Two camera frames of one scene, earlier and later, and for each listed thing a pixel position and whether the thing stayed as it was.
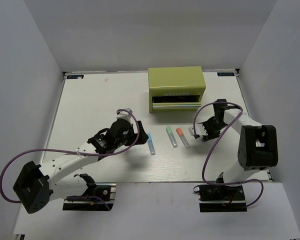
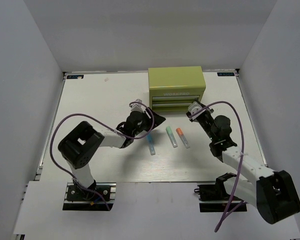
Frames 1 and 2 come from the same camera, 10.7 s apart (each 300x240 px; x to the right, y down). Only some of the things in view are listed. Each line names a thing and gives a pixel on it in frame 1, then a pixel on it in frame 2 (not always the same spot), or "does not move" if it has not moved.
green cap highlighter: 171,136 does not move
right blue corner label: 225,74 does not move
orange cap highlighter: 183,138 does not move
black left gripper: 142,137 → 158,119
